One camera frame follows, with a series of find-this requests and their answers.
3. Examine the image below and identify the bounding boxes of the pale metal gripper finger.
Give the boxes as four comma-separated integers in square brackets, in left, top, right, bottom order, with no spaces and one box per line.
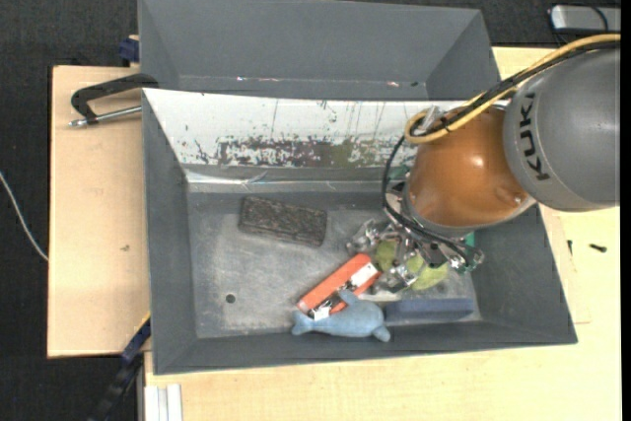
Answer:
[345,219,398,256]
[368,255,424,301]

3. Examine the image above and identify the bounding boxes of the yellow-green ball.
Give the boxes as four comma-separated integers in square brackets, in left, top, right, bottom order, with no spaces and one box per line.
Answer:
[376,239,451,293]

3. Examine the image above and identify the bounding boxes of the dark blue flat block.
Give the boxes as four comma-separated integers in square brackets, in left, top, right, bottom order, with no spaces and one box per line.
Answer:
[384,297,475,324]

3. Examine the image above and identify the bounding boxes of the orange stapler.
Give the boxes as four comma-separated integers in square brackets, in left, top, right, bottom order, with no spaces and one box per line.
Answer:
[296,252,384,317]

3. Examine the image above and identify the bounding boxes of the blue toy whale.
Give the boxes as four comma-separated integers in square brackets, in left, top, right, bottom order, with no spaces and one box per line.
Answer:
[290,289,392,344]

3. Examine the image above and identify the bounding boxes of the red-brown flat block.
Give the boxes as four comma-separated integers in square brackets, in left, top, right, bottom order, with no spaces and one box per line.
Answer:
[238,195,329,248]

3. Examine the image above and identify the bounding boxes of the grey metal bin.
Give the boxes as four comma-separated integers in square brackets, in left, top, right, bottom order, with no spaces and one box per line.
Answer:
[136,0,579,376]

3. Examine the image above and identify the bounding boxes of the pale wood board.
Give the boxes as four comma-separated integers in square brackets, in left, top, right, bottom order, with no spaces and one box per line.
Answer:
[46,65,152,359]

